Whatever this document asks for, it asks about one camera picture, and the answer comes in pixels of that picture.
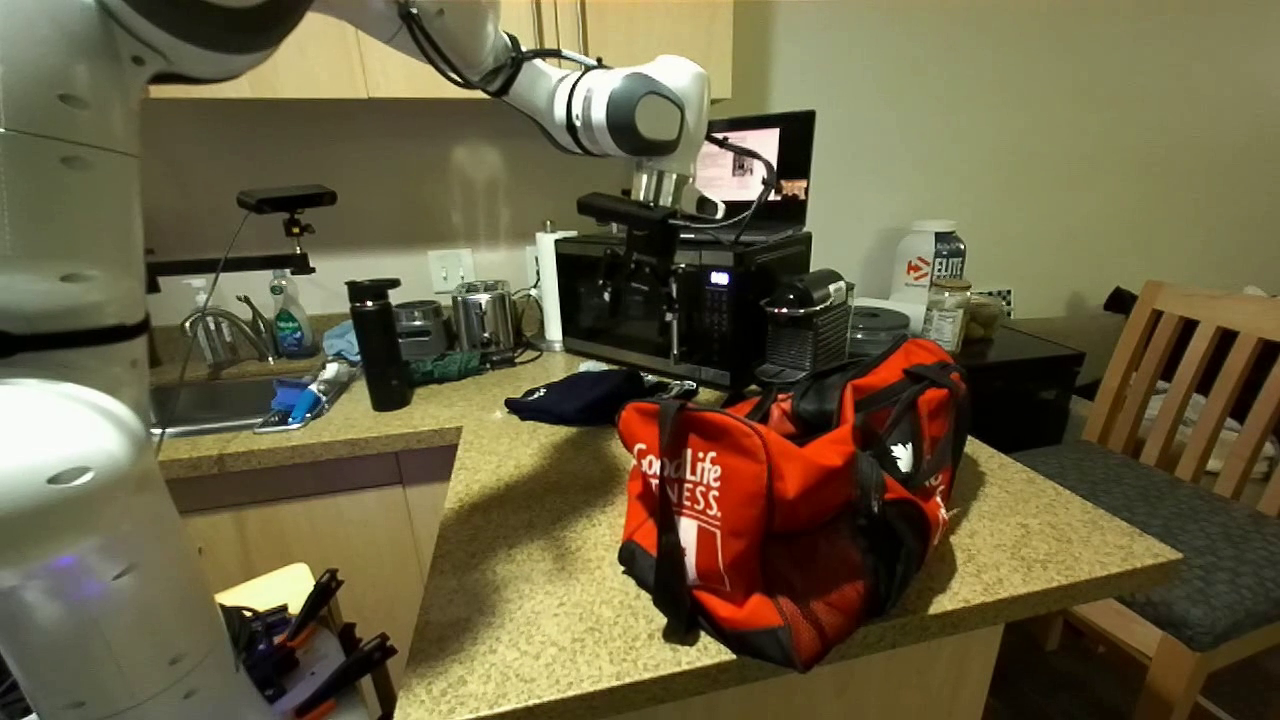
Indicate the wooden wall cabinets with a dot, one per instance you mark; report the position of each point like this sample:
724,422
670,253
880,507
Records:
403,72

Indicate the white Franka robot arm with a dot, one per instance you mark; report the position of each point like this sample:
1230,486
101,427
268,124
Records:
66,267

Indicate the metal sink faucet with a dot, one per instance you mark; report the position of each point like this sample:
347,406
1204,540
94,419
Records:
222,334

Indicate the dark metal pot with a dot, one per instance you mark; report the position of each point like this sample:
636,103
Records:
420,342

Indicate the white wall outlet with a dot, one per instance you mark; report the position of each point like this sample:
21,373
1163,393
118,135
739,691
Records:
448,268

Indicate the steel pot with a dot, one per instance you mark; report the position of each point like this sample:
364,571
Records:
480,320

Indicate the dark navy beanie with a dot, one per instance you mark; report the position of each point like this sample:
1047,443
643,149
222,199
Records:
587,397

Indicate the black microwave oven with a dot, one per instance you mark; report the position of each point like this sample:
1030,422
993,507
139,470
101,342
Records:
724,307

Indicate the bin of black tools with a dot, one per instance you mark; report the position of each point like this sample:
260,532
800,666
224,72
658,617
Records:
300,644

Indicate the wooden slat chair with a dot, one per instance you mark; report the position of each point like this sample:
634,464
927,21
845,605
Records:
1185,385

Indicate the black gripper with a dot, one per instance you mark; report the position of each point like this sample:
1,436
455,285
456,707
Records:
654,262

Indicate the small glass jar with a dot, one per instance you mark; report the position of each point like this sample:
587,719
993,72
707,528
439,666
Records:
946,317

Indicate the red duffel bag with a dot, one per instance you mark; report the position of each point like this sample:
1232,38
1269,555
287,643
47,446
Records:
800,507

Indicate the black box cabinet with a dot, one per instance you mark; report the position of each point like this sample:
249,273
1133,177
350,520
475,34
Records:
1021,385

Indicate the black travel tumbler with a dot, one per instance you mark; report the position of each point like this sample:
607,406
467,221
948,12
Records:
381,347

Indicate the black coffee machine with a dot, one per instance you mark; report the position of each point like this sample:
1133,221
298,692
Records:
804,325

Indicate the dish soap bottle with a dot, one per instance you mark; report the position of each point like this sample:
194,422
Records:
291,325

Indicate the white paper towel roll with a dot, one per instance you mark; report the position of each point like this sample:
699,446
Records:
551,285

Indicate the white supplement jar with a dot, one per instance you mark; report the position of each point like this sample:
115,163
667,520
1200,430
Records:
922,262

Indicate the wooden base cabinet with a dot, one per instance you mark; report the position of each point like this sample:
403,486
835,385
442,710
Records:
305,532

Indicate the black camera on stand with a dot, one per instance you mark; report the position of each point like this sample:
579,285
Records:
287,201

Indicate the grey chair cushion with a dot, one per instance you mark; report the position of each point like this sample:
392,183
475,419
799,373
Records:
1173,532

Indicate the black open laptop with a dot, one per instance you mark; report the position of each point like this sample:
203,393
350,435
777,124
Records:
766,163

